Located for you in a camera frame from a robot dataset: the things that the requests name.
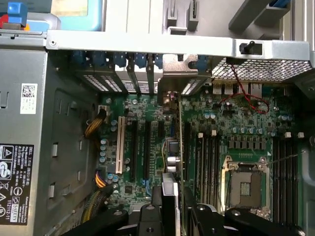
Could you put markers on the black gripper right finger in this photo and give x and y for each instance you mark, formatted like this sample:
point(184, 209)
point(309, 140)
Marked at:
point(206, 221)

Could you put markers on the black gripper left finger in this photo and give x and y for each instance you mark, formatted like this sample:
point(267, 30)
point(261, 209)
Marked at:
point(147, 221)

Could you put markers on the CPU socket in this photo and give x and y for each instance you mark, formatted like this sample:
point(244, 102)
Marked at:
point(246, 184)

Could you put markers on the empty black RAM slot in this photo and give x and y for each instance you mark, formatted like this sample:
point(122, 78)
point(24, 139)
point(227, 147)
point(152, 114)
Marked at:
point(207, 167)

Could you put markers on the long black expansion slot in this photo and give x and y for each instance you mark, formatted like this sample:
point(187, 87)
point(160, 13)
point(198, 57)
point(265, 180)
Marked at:
point(147, 150)
point(187, 152)
point(134, 150)

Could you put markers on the white expansion slot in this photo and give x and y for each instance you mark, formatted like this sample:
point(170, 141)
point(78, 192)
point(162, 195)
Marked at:
point(119, 145)

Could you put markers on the short black expansion slot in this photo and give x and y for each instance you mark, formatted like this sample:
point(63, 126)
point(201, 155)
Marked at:
point(160, 129)

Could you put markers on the blue expansion slot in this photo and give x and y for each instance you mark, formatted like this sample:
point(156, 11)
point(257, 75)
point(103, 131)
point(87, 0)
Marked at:
point(173, 127)

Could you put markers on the thin metal locking lever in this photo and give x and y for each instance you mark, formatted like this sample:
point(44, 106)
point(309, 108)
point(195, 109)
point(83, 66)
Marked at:
point(288, 157)

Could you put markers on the green motherboard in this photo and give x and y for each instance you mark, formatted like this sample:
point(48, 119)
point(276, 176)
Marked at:
point(246, 118)

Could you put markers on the blue slot retention clip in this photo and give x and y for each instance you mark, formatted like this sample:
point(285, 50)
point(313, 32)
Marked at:
point(158, 61)
point(100, 61)
point(140, 61)
point(203, 64)
point(120, 61)
point(79, 61)

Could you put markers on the silver power supply unit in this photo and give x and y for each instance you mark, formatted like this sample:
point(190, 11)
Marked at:
point(14, 127)

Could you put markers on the open metal PC case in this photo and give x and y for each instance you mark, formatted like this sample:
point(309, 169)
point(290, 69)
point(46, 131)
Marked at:
point(147, 44)

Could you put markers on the grey parts rack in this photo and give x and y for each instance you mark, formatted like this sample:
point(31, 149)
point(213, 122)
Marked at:
point(214, 17)

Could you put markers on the teal plastic tray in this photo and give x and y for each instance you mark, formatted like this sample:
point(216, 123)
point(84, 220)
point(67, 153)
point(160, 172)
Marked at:
point(93, 14)

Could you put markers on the blue plastic block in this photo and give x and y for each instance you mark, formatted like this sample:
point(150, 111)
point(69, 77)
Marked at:
point(17, 13)

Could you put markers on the red plastic piece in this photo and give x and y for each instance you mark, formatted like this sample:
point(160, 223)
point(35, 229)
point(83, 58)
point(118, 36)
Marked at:
point(3, 21)

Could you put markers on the black chassis intrusion switch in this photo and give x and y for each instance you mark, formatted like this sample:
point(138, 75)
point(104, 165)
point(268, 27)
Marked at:
point(246, 47)

